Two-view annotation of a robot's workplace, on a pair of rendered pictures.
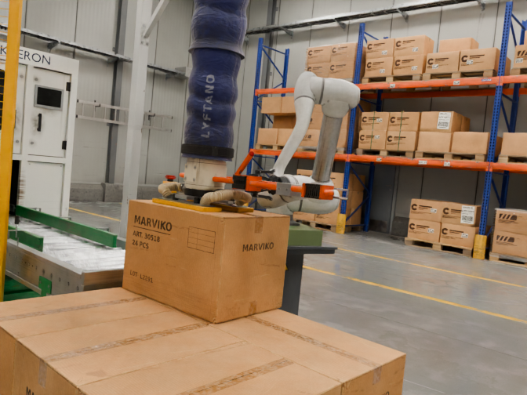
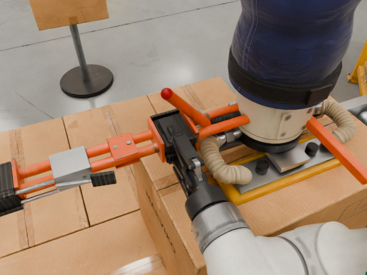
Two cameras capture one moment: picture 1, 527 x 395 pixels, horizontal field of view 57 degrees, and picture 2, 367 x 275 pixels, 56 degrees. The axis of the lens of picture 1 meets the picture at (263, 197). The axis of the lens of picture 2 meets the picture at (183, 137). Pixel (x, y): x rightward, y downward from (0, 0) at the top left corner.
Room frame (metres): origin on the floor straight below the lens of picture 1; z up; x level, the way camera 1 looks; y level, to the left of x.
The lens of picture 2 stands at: (2.17, -0.38, 1.59)
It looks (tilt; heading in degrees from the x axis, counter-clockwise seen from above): 46 degrees down; 115
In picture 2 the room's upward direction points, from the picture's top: straight up
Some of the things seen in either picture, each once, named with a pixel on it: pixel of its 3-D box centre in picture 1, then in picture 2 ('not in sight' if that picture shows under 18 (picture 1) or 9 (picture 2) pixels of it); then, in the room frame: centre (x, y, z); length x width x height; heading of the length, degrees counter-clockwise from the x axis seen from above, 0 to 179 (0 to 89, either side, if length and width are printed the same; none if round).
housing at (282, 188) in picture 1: (288, 189); (71, 168); (1.79, -0.09, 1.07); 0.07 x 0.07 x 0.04; 48
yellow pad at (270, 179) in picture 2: (219, 202); (286, 161); (2.17, 0.20, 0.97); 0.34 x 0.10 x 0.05; 48
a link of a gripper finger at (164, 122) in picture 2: not in sight; (170, 129); (1.93, 0.06, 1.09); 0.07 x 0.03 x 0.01; 137
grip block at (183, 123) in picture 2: (246, 183); (172, 134); (1.93, 0.07, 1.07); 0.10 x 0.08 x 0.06; 138
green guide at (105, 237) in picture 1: (63, 222); not in sight; (3.60, 1.46, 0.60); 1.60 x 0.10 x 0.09; 47
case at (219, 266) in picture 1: (204, 252); (253, 193); (2.11, 0.23, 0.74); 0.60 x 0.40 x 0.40; 50
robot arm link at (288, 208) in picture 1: (283, 193); not in sight; (2.73, -0.11, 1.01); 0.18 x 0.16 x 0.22; 92
